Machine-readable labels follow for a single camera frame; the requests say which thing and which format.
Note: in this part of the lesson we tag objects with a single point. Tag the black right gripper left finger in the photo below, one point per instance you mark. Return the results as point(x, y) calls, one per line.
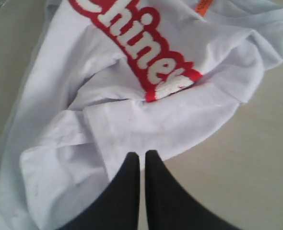
point(117, 208)

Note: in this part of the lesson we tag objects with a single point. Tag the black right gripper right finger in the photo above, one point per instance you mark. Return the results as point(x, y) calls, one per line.
point(169, 206)

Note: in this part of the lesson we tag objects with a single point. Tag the white t-shirt red lettering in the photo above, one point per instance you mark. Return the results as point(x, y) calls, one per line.
point(115, 76)

